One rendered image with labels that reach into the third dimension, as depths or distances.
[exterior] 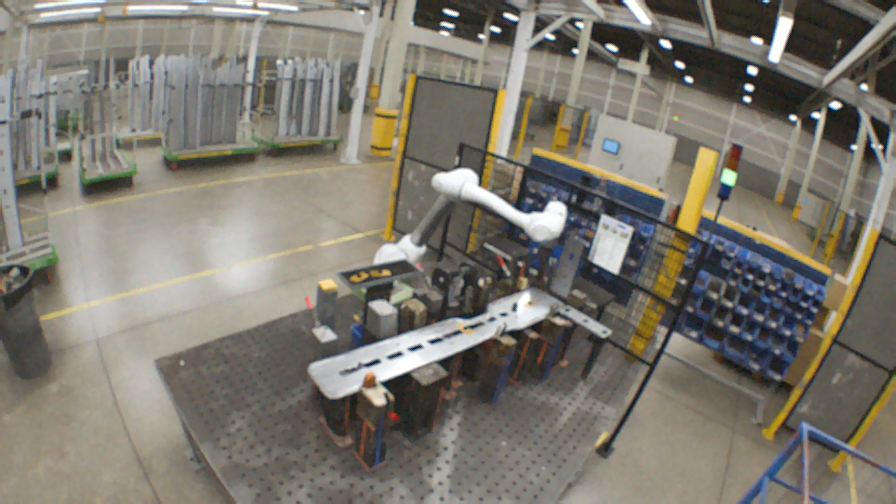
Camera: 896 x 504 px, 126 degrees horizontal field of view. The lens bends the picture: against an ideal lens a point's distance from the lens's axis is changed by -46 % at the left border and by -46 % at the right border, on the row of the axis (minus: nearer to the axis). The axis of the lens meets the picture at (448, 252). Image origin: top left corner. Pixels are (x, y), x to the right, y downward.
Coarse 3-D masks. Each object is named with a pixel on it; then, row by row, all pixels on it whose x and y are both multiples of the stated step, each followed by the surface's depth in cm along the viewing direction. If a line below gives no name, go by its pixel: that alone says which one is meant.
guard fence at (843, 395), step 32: (864, 256) 192; (864, 288) 196; (864, 320) 198; (832, 352) 220; (864, 352) 199; (800, 384) 240; (832, 384) 221; (864, 384) 199; (800, 416) 242; (832, 416) 221; (864, 416) 196; (832, 448) 218
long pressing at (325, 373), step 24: (504, 312) 200; (528, 312) 204; (408, 336) 168; (432, 336) 171; (456, 336) 174; (480, 336) 177; (336, 360) 146; (360, 360) 148; (384, 360) 151; (408, 360) 154; (432, 360) 157; (336, 384) 134; (360, 384) 137
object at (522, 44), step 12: (528, 12) 528; (528, 24) 535; (552, 24) 517; (516, 36) 551; (528, 36) 547; (540, 36) 534; (516, 48) 556; (528, 48) 557; (516, 60) 561; (516, 72) 566; (516, 84) 572; (516, 96) 584; (504, 108) 592; (504, 120) 597; (504, 132) 602; (504, 144) 609; (504, 156) 623
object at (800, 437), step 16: (800, 432) 144; (816, 432) 139; (784, 448) 153; (848, 448) 123; (880, 464) 107; (768, 480) 154; (784, 480) 152; (816, 480) 137; (752, 496) 163; (816, 496) 136
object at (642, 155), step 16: (608, 128) 764; (624, 128) 743; (640, 128) 722; (592, 144) 794; (608, 144) 769; (624, 144) 751; (640, 144) 730; (656, 144) 710; (672, 144) 690; (592, 160) 801; (608, 160) 780; (624, 160) 758; (640, 160) 738; (656, 160) 717; (624, 176) 766; (640, 176) 745; (656, 176) 724
